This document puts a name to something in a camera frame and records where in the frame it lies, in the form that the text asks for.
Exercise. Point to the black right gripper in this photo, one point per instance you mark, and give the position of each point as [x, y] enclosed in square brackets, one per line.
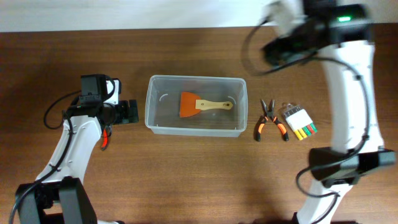
[282, 45]

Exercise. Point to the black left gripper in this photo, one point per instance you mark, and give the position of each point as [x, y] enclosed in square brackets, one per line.
[125, 116]

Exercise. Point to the orange scraper wooden handle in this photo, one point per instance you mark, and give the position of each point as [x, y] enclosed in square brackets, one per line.
[192, 104]

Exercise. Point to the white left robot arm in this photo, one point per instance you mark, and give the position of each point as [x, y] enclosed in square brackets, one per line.
[57, 195]

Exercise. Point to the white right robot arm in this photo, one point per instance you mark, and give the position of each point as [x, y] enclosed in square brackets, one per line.
[340, 37]

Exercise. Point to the clear plastic container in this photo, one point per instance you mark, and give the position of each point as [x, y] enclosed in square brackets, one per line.
[162, 112]

